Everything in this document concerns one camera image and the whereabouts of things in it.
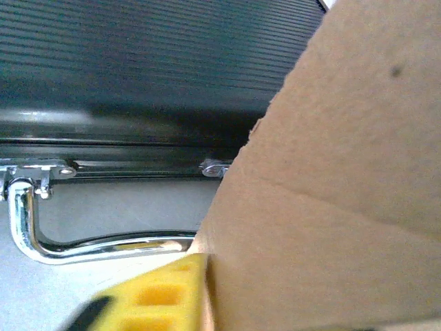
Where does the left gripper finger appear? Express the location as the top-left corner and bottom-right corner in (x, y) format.
(58, 253), (216, 331)

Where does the brown cardboard paper box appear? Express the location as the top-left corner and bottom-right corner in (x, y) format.
(189, 0), (441, 331)

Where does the black ribbed carrying case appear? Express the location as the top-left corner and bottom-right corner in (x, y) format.
(0, 0), (331, 266)

